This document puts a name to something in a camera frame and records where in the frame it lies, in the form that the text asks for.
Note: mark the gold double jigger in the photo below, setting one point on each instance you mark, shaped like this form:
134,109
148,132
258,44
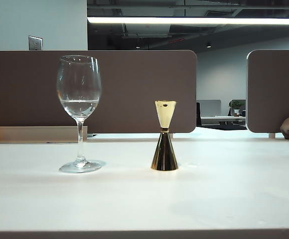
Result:
164,159

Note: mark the clear wine glass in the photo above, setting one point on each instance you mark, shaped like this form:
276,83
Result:
79,109

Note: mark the wide brown desk partition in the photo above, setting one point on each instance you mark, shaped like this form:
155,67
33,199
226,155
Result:
134,84

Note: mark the grey office partition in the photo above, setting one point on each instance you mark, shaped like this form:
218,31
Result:
210,107

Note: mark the white office desk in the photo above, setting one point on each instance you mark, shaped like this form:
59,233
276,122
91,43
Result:
221,119

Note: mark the red ceiling sign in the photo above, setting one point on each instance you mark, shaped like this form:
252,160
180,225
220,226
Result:
176,40

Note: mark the green potted plant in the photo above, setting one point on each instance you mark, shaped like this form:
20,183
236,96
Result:
236,105

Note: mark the metal wall switch plate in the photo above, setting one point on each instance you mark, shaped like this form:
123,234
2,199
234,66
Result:
35,43

